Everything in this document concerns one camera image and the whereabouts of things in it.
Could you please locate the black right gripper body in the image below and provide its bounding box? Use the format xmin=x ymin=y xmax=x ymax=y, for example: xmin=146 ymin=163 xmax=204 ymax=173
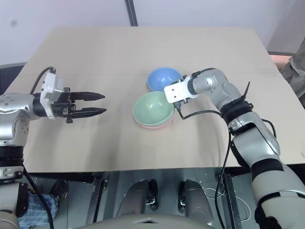
xmin=173 ymin=98 xmax=190 ymax=112

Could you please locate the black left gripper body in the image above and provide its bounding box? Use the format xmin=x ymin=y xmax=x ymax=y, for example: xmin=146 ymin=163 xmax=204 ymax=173
xmin=52 ymin=87 xmax=77 ymax=124

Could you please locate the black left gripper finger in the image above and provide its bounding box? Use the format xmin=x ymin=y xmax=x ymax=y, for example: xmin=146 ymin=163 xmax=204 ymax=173
xmin=75 ymin=107 xmax=107 ymax=118
xmin=71 ymin=91 xmax=106 ymax=102

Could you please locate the blue bowl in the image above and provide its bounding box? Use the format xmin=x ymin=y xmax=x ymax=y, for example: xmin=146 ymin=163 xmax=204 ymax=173
xmin=146 ymin=67 xmax=185 ymax=93

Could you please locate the green bowl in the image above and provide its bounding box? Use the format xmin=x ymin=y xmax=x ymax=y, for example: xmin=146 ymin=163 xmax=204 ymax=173
xmin=132 ymin=91 xmax=174 ymax=126

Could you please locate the pink bowl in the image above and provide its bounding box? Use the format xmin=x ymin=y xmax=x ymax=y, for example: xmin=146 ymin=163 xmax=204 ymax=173
xmin=135 ymin=114 xmax=174 ymax=130

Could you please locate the black shoe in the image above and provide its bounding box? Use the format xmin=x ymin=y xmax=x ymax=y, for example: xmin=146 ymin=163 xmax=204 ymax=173
xmin=49 ymin=180 xmax=69 ymax=204

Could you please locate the dark grey rounded robot leg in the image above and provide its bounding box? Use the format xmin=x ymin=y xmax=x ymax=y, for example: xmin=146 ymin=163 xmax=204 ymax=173
xmin=177 ymin=180 xmax=214 ymax=226
xmin=120 ymin=180 xmax=158 ymax=218

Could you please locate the blue plaid trouser leg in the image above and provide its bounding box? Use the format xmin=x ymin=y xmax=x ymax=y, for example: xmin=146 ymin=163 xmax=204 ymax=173
xmin=18 ymin=192 xmax=59 ymax=227

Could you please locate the person in olive clothing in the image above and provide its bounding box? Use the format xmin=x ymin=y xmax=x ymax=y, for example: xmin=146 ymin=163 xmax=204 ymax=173
xmin=281 ymin=35 xmax=305 ymax=108

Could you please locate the grey robot torso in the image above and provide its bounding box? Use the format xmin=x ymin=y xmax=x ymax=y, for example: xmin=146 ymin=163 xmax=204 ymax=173
xmin=78 ymin=213 xmax=211 ymax=229

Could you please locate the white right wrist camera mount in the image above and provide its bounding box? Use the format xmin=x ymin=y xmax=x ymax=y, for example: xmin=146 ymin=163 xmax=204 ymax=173
xmin=163 ymin=75 xmax=200 ymax=104

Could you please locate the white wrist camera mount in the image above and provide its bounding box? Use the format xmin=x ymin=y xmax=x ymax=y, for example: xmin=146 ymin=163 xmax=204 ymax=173
xmin=163 ymin=75 xmax=200 ymax=104
xmin=39 ymin=71 xmax=65 ymax=119

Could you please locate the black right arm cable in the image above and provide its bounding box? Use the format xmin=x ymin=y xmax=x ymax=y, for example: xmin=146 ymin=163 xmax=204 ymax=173
xmin=177 ymin=106 xmax=277 ymax=227

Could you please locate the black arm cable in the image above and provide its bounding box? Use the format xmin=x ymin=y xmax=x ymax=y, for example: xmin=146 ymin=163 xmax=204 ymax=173
xmin=177 ymin=106 xmax=277 ymax=227
xmin=22 ymin=162 xmax=55 ymax=229

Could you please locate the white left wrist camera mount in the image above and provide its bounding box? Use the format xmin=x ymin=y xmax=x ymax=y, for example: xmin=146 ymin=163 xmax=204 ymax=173
xmin=39 ymin=71 xmax=65 ymax=119

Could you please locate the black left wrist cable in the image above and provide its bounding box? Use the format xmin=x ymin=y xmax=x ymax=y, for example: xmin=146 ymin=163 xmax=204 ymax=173
xmin=30 ymin=66 xmax=57 ymax=95

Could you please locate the black cable tie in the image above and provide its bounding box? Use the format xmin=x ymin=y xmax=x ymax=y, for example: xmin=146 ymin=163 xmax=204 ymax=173
xmin=239 ymin=81 xmax=251 ymax=102

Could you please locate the metal table frame leg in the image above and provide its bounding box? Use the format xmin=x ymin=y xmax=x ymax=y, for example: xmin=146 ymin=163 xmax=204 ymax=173
xmin=85 ymin=173 xmax=110 ymax=226
xmin=220 ymin=173 xmax=239 ymax=229

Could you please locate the black left arm lower cable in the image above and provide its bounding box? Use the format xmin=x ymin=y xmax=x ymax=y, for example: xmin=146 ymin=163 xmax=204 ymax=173
xmin=22 ymin=162 xmax=55 ymax=229

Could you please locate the dark vertical wall strip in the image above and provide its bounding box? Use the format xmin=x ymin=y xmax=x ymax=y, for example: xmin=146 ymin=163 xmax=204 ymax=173
xmin=124 ymin=0 xmax=139 ymax=26

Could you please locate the thin white floor cable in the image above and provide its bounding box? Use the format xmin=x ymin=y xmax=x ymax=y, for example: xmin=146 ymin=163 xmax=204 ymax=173
xmin=204 ymin=187 xmax=252 ymax=222

